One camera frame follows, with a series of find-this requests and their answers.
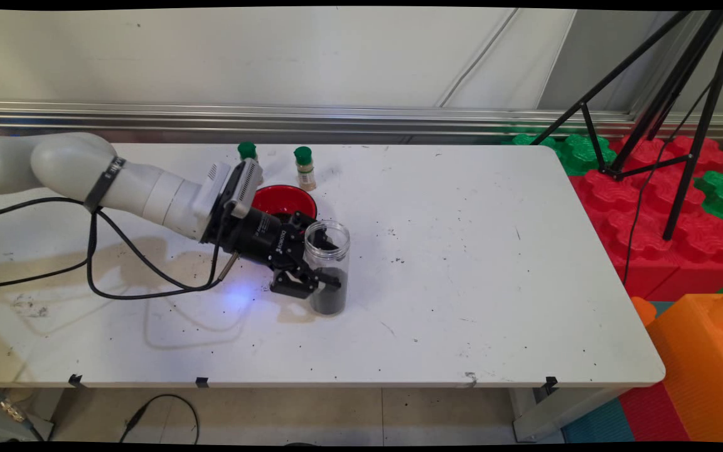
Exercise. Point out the red foam blocks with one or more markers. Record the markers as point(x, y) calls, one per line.
point(637, 220)

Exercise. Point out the aluminium wall rail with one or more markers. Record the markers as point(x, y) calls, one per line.
point(273, 116)

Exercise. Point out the red bowl with black rim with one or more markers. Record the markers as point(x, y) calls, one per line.
point(283, 198)

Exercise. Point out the orange foam block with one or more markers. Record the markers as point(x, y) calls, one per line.
point(706, 364)

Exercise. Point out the black seeds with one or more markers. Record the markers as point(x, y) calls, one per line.
point(329, 295)

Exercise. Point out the clear plastic jar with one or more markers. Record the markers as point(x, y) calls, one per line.
point(330, 251)

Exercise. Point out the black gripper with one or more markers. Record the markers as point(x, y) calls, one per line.
point(255, 235)

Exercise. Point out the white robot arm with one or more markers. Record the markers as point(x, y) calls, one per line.
point(73, 166)

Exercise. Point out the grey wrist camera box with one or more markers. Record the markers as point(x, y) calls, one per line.
point(236, 185)

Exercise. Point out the grey table leg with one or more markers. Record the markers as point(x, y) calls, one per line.
point(562, 411)

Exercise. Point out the black table edge clip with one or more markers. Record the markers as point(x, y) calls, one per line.
point(202, 382)
point(76, 380)
point(550, 384)

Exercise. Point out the blue floor mat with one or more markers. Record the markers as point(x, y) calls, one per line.
point(594, 427)

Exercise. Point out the green-capped spice bottle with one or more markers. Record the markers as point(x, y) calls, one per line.
point(305, 169)
point(247, 150)

